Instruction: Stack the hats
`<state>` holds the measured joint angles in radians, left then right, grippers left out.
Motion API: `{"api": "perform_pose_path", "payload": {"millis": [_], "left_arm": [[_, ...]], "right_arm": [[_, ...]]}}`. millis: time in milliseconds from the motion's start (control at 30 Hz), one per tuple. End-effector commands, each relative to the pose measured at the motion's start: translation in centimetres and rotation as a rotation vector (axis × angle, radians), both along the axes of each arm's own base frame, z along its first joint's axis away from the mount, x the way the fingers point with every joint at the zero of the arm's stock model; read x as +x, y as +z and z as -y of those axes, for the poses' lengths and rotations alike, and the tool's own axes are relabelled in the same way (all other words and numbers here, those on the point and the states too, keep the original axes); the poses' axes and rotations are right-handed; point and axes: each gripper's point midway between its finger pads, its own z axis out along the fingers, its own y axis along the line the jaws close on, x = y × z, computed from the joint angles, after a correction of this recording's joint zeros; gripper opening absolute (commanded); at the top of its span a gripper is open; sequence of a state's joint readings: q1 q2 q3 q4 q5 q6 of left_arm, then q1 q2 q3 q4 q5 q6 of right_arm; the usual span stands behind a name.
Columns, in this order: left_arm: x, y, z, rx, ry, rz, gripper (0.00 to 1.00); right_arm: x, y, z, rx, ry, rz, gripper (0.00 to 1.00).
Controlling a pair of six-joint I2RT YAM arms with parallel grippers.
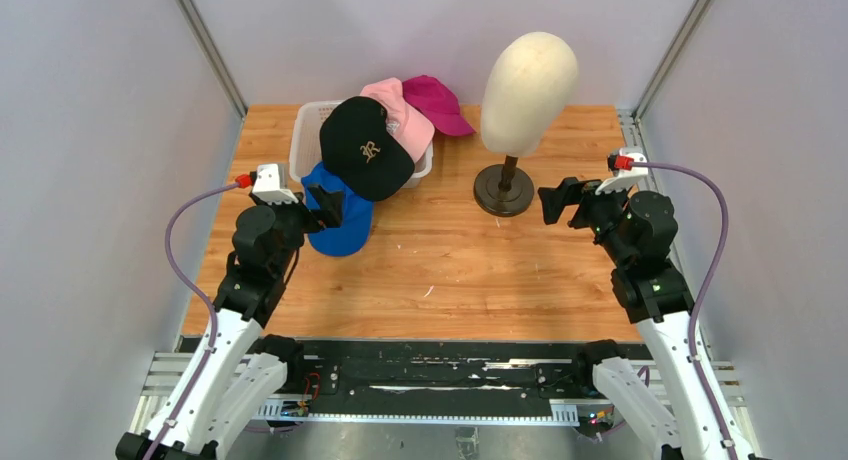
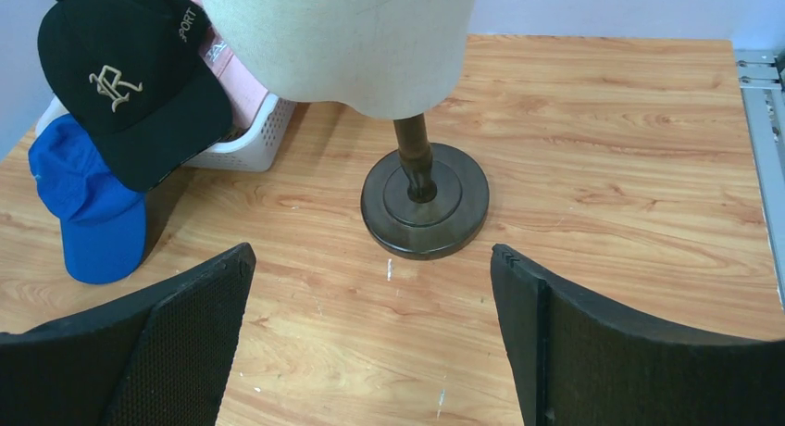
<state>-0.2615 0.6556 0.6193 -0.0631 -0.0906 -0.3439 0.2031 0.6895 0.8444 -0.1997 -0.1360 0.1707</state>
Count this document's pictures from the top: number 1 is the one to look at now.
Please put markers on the dark wooden mannequin stand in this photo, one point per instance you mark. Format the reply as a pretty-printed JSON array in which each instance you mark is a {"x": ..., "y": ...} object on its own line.
[{"x": 504, "y": 190}]

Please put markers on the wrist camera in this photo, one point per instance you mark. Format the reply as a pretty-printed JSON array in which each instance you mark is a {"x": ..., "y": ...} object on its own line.
[
  {"x": 626, "y": 167},
  {"x": 270, "y": 185}
]

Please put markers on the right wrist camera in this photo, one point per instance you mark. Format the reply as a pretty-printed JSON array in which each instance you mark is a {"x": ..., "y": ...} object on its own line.
[{"x": 626, "y": 167}]

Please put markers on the blue baseball cap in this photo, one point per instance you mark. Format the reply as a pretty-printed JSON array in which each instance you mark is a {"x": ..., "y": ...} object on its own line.
[{"x": 354, "y": 232}]

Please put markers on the magenta baseball cap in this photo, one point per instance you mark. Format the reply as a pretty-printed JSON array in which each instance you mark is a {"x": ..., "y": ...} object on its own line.
[{"x": 438, "y": 104}]

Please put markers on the black baseball cap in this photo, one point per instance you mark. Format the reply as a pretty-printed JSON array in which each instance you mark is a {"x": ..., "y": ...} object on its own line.
[{"x": 357, "y": 147}]

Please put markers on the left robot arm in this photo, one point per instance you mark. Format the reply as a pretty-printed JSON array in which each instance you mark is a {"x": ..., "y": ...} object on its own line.
[{"x": 236, "y": 369}]

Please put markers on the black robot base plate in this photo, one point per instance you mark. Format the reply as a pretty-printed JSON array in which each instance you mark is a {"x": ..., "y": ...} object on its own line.
[{"x": 442, "y": 351}]

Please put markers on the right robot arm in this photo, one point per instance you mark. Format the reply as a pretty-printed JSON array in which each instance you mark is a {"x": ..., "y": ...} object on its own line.
[{"x": 636, "y": 232}]

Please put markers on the light pink baseball cap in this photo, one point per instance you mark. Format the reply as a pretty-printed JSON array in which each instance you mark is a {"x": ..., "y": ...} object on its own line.
[{"x": 410, "y": 128}]

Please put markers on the white plastic basket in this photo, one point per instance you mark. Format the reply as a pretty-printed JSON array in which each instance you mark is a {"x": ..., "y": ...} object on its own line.
[{"x": 305, "y": 151}]

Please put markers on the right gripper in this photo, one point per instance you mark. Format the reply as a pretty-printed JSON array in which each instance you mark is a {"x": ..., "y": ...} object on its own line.
[{"x": 554, "y": 199}]

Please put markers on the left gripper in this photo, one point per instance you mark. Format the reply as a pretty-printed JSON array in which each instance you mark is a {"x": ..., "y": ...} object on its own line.
[{"x": 329, "y": 213}]

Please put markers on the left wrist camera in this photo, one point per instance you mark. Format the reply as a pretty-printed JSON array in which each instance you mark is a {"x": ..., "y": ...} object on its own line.
[{"x": 270, "y": 185}]

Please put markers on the aluminium frame rail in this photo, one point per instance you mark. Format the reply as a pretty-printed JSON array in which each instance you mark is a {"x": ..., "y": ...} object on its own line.
[{"x": 526, "y": 392}]

